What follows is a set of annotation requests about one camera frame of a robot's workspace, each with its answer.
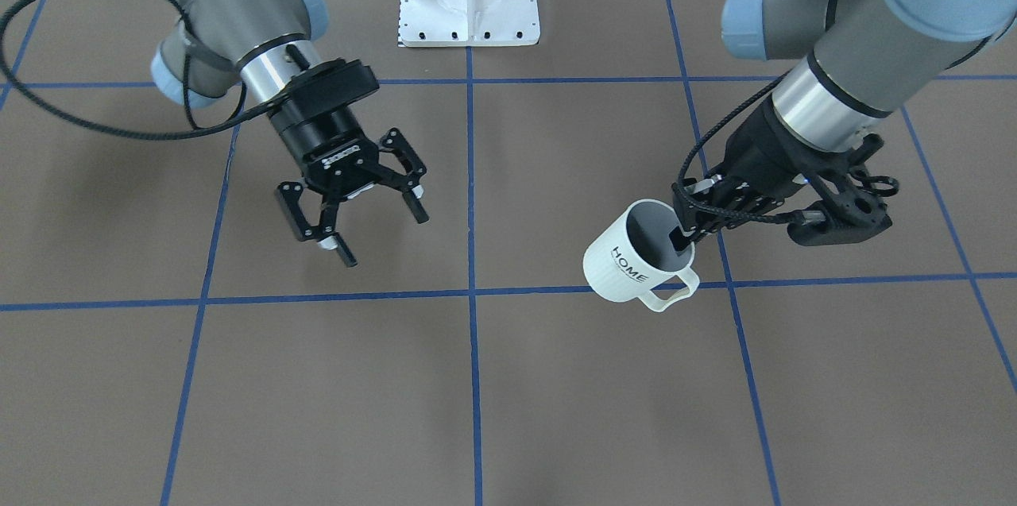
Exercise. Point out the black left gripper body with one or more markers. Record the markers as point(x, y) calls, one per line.
point(764, 152)

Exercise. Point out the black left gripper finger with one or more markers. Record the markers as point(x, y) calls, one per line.
point(682, 240)

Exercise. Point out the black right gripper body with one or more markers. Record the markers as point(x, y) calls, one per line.
point(316, 134)

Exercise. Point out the white ribbed HOME mug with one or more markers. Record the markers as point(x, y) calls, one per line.
point(635, 259)

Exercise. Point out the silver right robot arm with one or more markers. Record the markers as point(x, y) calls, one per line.
point(267, 47)

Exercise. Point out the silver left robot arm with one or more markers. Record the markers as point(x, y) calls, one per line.
point(857, 62)

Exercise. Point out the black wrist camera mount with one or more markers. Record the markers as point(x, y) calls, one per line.
point(851, 204)

